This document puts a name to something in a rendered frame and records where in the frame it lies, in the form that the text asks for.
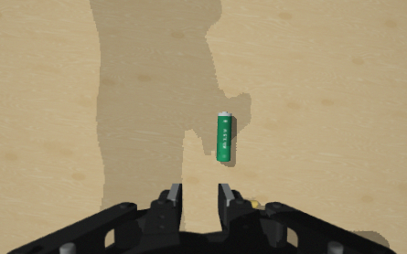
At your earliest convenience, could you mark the yellow hex-head bolt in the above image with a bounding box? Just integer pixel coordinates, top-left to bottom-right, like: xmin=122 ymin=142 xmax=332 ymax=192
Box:
xmin=250 ymin=200 xmax=258 ymax=208

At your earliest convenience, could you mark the green aa battery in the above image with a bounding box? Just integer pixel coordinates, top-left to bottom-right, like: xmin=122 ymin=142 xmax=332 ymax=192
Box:
xmin=217 ymin=111 xmax=232 ymax=162

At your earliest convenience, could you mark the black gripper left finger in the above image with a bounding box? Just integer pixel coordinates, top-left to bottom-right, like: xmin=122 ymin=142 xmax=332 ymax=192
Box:
xmin=6 ymin=184 xmax=182 ymax=254

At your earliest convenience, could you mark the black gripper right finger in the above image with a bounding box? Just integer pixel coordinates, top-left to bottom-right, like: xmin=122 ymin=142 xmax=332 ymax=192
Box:
xmin=218 ymin=184 xmax=396 ymax=254

